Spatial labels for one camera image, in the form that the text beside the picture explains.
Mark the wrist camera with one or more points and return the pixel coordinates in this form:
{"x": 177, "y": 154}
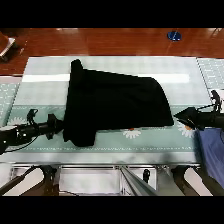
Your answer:
{"x": 216, "y": 97}
{"x": 32, "y": 115}

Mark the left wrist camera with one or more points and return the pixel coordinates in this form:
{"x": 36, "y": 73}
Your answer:
{"x": 32, "y": 115}

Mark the silver frame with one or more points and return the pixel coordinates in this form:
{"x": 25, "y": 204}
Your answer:
{"x": 136, "y": 185}

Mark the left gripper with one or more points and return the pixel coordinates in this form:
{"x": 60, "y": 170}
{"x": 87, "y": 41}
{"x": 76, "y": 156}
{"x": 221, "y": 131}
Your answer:
{"x": 55, "y": 126}

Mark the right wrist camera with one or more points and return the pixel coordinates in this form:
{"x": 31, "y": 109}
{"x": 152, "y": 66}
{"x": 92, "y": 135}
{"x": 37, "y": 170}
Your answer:
{"x": 216, "y": 97}

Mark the blue garment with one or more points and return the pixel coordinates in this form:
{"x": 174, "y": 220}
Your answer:
{"x": 213, "y": 150}

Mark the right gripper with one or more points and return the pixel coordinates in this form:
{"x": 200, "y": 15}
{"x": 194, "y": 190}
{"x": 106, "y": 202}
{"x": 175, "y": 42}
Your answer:
{"x": 195, "y": 118}

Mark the blue round object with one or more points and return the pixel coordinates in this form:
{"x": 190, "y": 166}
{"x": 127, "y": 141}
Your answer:
{"x": 174, "y": 35}

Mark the black T-shirt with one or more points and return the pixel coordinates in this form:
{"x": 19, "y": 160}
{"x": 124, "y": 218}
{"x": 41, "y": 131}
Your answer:
{"x": 116, "y": 103}

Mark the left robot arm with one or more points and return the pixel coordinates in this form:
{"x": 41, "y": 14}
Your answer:
{"x": 16, "y": 132}

